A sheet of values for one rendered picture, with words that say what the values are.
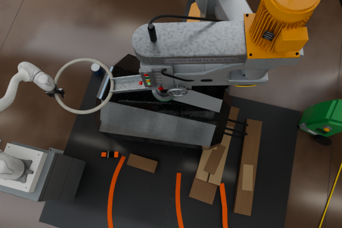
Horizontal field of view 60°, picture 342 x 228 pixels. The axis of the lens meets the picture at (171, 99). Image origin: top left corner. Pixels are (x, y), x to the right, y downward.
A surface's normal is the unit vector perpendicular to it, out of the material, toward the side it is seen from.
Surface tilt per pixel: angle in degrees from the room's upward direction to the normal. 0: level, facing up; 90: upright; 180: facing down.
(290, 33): 0
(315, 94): 0
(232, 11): 0
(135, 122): 45
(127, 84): 13
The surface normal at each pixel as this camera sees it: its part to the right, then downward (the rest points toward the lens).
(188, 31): -0.05, -0.29
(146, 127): -0.20, 0.44
